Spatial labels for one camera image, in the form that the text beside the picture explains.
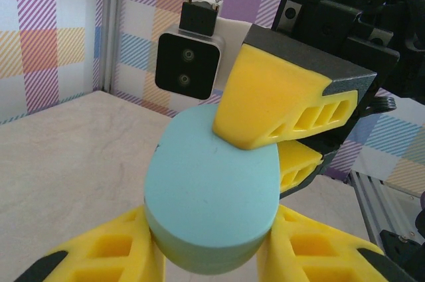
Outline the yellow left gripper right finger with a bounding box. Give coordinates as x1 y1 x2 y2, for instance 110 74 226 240
257 204 418 282

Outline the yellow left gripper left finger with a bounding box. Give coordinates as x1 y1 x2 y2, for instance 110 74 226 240
20 204 167 282

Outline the light blue earbud charging case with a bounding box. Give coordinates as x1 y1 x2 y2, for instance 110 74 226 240
143 104 283 275

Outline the long aluminium base rail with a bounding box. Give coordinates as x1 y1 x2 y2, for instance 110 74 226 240
348 169 425 263

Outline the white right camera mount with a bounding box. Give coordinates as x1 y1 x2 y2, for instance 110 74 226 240
217 18 253 86

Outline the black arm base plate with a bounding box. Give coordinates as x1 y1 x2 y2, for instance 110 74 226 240
380 228 425 281

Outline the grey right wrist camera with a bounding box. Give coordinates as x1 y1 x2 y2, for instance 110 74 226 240
155 0 227 100

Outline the thin black cable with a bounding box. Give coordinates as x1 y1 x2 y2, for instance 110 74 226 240
365 96 398 117

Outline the aluminium corner post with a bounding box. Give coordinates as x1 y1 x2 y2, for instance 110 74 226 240
101 0 122 94

